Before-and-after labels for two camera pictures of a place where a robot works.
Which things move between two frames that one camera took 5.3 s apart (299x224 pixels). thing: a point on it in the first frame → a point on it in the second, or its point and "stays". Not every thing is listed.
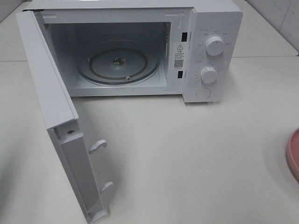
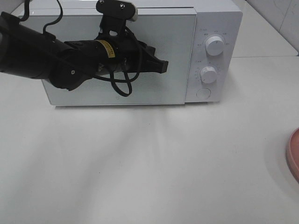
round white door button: x=203 y=93 stays
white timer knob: x=208 y=74 stays
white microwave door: x=59 y=110 → x=172 y=33
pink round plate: x=293 y=154 stays
